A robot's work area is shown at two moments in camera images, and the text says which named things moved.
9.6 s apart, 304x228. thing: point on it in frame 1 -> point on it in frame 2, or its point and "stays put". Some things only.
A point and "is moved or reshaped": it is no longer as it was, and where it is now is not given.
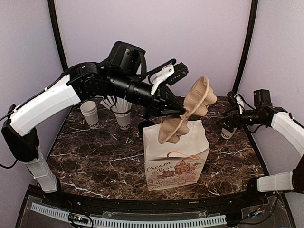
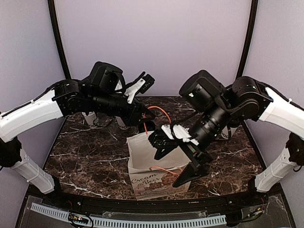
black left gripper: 161,100 -> 132,117
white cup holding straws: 123,120 stays put
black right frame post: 245,55 stays put
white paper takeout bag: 172,165 is moved or reshaped
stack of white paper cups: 89,109 stays put
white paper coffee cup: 227,135 stays put
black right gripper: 232,118 -> 194,152
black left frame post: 53,14 stays put
